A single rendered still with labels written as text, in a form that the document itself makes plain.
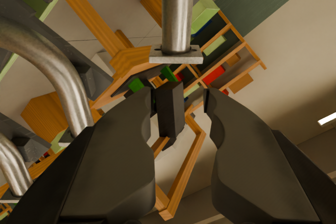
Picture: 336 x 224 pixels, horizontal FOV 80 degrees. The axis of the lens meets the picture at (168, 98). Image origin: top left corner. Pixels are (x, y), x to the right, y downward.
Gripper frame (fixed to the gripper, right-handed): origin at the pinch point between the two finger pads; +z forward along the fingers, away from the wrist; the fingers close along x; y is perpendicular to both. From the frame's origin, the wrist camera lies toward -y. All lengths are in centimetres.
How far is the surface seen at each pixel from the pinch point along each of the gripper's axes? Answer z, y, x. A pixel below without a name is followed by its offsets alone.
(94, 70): 13.3, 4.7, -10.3
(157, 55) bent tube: 8.8, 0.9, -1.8
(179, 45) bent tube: 9.0, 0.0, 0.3
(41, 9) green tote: 25.9, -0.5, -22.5
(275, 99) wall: 468, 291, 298
